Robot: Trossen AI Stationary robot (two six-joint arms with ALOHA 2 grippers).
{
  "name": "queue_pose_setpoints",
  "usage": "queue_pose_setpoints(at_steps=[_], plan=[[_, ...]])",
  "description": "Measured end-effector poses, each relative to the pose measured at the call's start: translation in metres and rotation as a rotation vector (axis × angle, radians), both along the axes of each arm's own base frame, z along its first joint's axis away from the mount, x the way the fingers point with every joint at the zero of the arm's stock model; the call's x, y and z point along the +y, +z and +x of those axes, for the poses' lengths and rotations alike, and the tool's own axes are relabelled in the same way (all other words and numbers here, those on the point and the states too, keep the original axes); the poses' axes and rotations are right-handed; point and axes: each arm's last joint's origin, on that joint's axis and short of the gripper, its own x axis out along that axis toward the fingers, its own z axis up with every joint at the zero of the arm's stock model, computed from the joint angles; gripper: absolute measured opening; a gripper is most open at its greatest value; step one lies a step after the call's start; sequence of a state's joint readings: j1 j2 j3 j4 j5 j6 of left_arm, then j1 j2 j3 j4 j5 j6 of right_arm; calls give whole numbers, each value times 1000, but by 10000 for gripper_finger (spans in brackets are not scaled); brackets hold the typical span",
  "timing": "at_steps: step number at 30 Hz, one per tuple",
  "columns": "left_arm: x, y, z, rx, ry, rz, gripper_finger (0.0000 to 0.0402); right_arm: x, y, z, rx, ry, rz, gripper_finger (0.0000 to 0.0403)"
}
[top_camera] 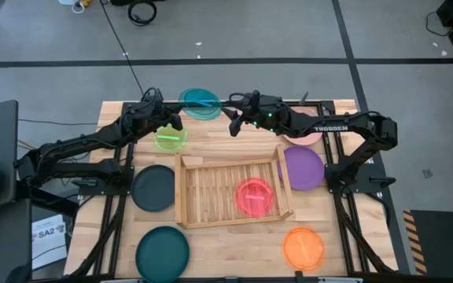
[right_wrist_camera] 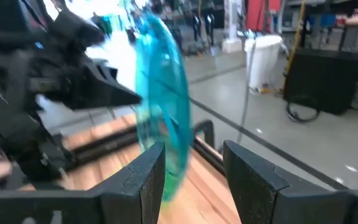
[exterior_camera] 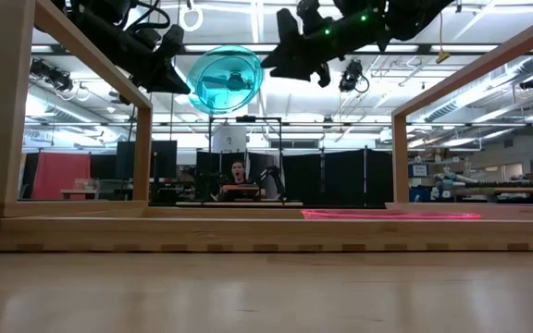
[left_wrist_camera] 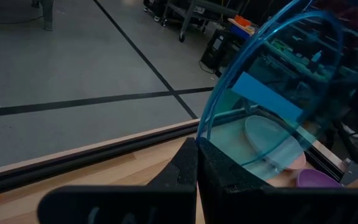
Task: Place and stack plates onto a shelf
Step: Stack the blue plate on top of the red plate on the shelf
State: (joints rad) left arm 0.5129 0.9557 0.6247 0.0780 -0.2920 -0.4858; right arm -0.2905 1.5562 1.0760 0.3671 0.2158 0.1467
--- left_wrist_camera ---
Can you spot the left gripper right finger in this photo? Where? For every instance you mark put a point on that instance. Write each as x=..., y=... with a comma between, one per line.
x=235, y=199

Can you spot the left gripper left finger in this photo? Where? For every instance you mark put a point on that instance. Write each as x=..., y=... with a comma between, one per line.
x=154, y=202

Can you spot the pink plate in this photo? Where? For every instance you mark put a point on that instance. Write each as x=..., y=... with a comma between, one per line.
x=298, y=161

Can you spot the purple plate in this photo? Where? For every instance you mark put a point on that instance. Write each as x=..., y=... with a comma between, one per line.
x=315, y=180

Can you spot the blue transparent plate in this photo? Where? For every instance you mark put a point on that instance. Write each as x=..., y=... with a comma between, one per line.
x=269, y=96

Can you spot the black computer tower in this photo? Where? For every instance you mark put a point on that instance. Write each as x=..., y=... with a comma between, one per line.
x=217, y=49

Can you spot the blue storage bin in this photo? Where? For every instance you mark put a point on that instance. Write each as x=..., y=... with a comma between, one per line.
x=238, y=31

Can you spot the cluttered white work table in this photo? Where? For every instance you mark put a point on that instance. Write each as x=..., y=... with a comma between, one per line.
x=232, y=21

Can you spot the orange storage bin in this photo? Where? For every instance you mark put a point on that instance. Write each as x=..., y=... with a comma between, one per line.
x=243, y=20

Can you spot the wooden top workbench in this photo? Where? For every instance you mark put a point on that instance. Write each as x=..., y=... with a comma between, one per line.
x=194, y=9

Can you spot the black aluminium table frame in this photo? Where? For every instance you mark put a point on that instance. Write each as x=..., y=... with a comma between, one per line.
x=73, y=163

